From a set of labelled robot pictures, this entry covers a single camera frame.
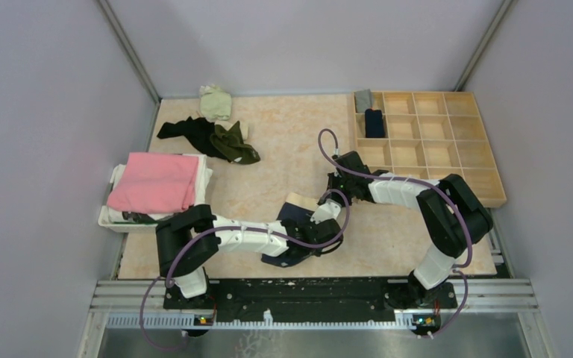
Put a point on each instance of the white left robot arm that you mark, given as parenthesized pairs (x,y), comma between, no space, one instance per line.
(186,241)

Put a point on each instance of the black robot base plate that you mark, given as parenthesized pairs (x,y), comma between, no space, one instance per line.
(313,300)

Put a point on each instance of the wooden compartment tray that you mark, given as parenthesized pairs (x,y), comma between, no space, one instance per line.
(430,135)

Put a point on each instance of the grey underwear white waistband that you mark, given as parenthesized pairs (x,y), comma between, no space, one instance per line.
(363,100)

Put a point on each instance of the light green underwear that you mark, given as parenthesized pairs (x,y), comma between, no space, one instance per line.
(215,103)

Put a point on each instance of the white perforated plastic basket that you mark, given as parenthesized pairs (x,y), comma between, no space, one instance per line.
(113,225)

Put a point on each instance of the aluminium frame rail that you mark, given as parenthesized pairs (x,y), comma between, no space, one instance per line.
(138,303)

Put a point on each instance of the black underwear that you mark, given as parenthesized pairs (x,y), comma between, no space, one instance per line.
(198,133)

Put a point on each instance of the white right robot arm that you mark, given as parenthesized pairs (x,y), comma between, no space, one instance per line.
(454,216)

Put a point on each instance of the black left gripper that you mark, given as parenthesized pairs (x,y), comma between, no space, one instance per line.
(307,222)

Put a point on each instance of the pink folded cloth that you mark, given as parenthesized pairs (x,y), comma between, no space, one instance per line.
(155,183)

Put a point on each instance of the navy orange underwear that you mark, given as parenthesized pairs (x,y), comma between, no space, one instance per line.
(374,124)

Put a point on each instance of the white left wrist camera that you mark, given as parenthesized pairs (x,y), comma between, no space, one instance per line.
(327,211)

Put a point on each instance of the white folded cloth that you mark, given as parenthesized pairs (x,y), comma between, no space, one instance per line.
(151,187)

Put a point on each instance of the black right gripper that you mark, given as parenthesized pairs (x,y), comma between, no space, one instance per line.
(334,177)

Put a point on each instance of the dark green underwear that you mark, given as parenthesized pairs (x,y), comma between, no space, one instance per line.
(233,148)

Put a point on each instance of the navy underwear cream waistband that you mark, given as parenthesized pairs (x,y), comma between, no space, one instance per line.
(297,208)

